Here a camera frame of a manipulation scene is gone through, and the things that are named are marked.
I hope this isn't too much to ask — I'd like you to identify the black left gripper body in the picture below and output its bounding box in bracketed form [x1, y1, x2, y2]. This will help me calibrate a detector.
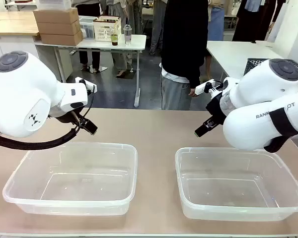
[49, 106, 86, 125]

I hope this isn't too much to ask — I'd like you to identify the thin black camera cable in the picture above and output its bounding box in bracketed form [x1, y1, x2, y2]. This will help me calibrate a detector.
[82, 83, 95, 122]

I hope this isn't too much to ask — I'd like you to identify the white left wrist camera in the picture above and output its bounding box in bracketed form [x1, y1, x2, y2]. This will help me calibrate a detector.
[75, 77, 98, 94]

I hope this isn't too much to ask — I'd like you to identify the clear storage box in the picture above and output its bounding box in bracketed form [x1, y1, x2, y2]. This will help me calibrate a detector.
[78, 15, 98, 39]

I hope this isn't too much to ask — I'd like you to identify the black strap on right arm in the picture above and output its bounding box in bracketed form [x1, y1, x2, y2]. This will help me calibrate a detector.
[264, 108, 298, 153]

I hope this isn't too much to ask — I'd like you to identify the bystander in black trousers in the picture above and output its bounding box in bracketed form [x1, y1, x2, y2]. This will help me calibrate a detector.
[71, 0, 103, 73]

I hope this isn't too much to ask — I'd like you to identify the bystander in blue skirt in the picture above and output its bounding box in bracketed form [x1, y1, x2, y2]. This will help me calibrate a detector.
[208, 0, 225, 42]

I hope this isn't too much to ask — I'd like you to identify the person in black sweater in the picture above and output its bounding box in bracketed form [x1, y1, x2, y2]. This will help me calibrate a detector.
[160, 0, 210, 111]

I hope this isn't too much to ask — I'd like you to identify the wooden counter top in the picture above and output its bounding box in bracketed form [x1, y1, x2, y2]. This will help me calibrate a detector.
[0, 11, 40, 37]

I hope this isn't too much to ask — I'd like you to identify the cream slotted crate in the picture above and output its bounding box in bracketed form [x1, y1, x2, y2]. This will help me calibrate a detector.
[92, 15, 122, 42]

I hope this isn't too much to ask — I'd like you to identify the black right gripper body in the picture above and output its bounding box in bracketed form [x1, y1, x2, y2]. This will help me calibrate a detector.
[205, 92, 230, 125]

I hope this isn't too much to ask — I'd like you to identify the black braided cable sleeve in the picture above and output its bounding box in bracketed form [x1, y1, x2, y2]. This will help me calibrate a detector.
[0, 123, 81, 151]

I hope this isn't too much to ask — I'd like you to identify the white table with metal legs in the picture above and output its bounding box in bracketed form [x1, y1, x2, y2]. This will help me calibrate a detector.
[34, 34, 148, 109]

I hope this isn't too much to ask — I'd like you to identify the person's left forearm black sleeve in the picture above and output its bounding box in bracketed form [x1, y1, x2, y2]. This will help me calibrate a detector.
[188, 56, 208, 89]

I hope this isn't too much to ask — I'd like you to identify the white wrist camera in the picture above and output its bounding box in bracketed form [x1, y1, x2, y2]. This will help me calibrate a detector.
[75, 77, 98, 94]
[195, 78, 225, 96]

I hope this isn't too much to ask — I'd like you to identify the black mesh basket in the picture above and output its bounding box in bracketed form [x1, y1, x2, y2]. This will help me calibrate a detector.
[245, 58, 298, 93]

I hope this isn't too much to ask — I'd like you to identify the bystander in long black coat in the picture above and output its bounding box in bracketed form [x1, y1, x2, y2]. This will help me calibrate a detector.
[232, 0, 287, 42]

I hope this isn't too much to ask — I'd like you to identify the bystander in grey trousers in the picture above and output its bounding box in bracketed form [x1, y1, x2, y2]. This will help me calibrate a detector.
[149, 0, 167, 56]

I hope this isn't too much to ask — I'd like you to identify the clear plastic bin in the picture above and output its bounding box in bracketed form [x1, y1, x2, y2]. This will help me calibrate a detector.
[2, 141, 139, 216]
[175, 147, 298, 222]

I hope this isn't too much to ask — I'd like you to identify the bystander in beige trousers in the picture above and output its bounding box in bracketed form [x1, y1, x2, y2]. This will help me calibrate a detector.
[107, 0, 138, 78]

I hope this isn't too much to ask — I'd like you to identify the cardboard box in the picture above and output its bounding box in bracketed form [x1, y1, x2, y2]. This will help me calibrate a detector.
[36, 19, 81, 36]
[39, 31, 84, 47]
[33, 7, 80, 25]

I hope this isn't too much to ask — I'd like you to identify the clear tumbler with lid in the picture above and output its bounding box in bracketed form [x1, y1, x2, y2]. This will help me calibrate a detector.
[123, 24, 133, 46]

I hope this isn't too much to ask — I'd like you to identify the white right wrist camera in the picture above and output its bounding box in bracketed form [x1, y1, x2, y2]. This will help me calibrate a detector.
[195, 78, 225, 96]

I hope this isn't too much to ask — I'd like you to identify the large white table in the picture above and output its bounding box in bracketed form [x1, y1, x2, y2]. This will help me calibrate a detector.
[206, 40, 295, 80]

